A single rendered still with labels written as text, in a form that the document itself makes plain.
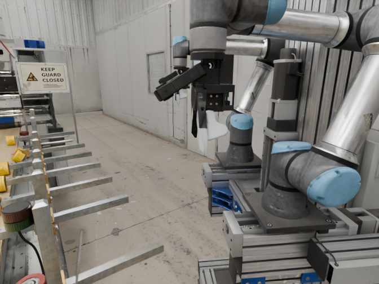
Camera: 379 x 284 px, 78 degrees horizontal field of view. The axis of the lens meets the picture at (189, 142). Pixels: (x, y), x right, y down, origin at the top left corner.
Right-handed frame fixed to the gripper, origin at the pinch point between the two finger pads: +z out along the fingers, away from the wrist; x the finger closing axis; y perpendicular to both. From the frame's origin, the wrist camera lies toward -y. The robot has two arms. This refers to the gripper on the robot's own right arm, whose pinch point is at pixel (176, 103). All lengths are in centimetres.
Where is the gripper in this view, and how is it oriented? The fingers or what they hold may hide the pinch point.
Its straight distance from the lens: 136.0
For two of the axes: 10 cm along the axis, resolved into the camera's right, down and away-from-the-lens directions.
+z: 0.0, 9.6, 2.7
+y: 9.9, -0.3, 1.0
